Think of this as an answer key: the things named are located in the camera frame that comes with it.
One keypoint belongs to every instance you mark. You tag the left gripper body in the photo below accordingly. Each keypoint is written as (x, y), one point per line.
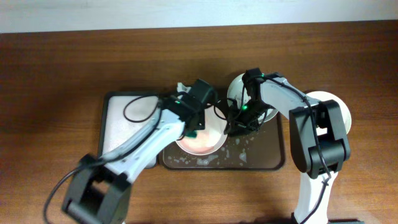
(203, 126)

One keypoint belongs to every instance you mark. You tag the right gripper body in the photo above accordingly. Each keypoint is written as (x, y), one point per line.
(247, 118)

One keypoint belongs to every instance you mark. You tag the green yellow scrub sponge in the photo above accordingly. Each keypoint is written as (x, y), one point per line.
(191, 134)

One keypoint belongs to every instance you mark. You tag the pale blue-grey plate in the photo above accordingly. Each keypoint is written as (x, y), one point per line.
(234, 92)

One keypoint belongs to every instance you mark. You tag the white plate red stain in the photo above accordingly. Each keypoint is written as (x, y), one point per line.
(208, 140)

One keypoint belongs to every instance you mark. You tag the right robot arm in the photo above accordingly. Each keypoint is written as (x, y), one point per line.
(318, 138)

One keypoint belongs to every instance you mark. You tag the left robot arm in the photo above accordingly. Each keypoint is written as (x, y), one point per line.
(100, 188)

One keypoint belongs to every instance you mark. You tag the large brown plastic tray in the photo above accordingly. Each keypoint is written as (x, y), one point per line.
(260, 150)

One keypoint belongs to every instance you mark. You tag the small tray with white foam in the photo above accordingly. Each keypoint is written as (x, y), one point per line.
(122, 116)

